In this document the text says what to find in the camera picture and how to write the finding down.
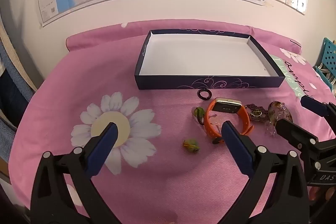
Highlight green stone dark ring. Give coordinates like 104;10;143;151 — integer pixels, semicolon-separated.
194;106;206;125

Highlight black ring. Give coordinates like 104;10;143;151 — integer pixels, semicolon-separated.
197;88;212;101

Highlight person's right hand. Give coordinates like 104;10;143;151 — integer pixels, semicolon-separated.
309;185;335;203

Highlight dark blue cardboard box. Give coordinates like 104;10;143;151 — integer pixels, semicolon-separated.
134;29;286;90

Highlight orange smart watch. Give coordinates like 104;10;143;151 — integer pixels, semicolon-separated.
203;97;255;145

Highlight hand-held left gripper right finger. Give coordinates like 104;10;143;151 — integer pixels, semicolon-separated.
221;120;310;224

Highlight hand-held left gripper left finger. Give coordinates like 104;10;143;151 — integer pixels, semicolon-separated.
30;122;118;224

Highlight clear crystal bead bracelet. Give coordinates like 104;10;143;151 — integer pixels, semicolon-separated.
264;119;279;137

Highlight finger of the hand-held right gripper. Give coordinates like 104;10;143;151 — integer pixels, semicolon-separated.
301;96;336;132
275;119;319;155

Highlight tortoiseshell bangle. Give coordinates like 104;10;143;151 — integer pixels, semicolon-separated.
268;101;294;126

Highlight purple bead bracelet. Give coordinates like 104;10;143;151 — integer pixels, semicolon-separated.
245;103;271;122

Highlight teal plastic crate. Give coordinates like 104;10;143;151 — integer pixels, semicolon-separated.
314;38;336;90

